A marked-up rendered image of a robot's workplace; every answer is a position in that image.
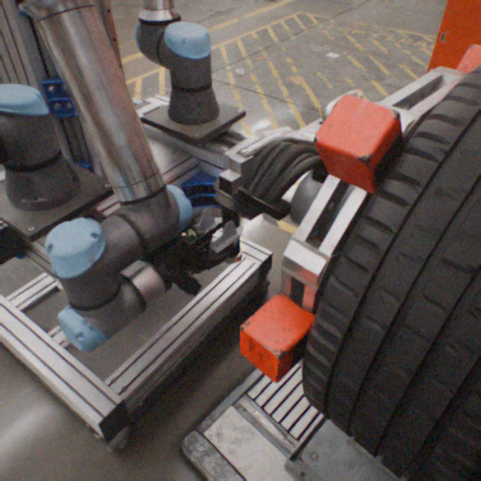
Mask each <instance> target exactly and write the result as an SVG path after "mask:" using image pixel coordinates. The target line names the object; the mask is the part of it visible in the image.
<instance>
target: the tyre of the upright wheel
mask: <svg viewBox="0 0 481 481"><path fill-rule="evenodd" d="M302 374H303V391H304V395H305V397H306V399H307V400H308V402H309V403H310V404H311V406H312V407H313V408H314V409H315V410H317V411H319V412H320V413H321V414H323V415H324V416H325V417H326V418H327V419H328V420H331V421H332V423H333V425H335V426H337V427H338V428H339V429H341V430H342V431H343V433H344V434H345V435H347V436H348V437H353V436H354V440H355V442H356V443H358V444H359V446H360V447H361V448H362V449H364V450H365V451H366V452H367V453H369V454H370V455H371V456H372V457H373V458H375V457H376V456H378V455H380V457H381V458H383V460H382V462H381V464H382V465H384V466H385V467H386V468H387V469H389V471H390V472H391V473H393V474H395V475H396V476H397V477H398V478H399V477H400V476H402V475H404V476H405V477H407V478H408V479H409V481H477V479H478V478H480V477H481V64H480V65H479V66H478V67H475V68H474V69H473V70H471V71H470V72H469V73H467V75H466V76H465V77H463V78H462V79H461V80H460V81H459V82H458V83H457V84H456V85H455V86H454V87H453V88H452V90H450V91H449V92H448V93H447V94H446V95H445V96H444V97H443V99H442V100H441V101H440V103H437V105H436V107H435V108H434V109H433V110H432V112H431V113H430V114H429V115H428V116H427V118H426V121H424V122H423V123H422V124H421V125H420V127H419V128H418V129H417V131H416V132H415V133H414V135H413V136H412V139H411V140H409V142H408V143H407V144H406V146H405V147H404V148H403V149H402V151H401V153H400V156H398V157H397V159H395V161H394V162H393V164H392V165H391V167H390V169H389V170H388V172H387V174H386V177H385V178H384V179H383V181H381V182H380V184H379V186H378V188H377V189H376V192H375V194H374V195H373V196H372V198H371V199H370V201H369V203H368V205H367V206H366V208H365V209H364V212H363V213H362V216H361V218H360V219H359V221H358V222H357V224H356V226H355V227H354V229H353V231H352V235H351V236H350V238H349V240H347V242H346V244H345V246H344V248H343V250H342V255H341V256H340V257H339V259H338V261H337V263H336V265H335V267H334V272H333V274H332V276H331V278H330V280H329V283H327V285H326V287H325V289H324V291H323V295H322V298H321V300H320V302H319V305H318V310H317V312H316V314H315V318H314V321H313V324H312V327H311V330H310V333H309V337H308V341H307V344H306V348H305V354H304V358H303V365H302Z"/></svg>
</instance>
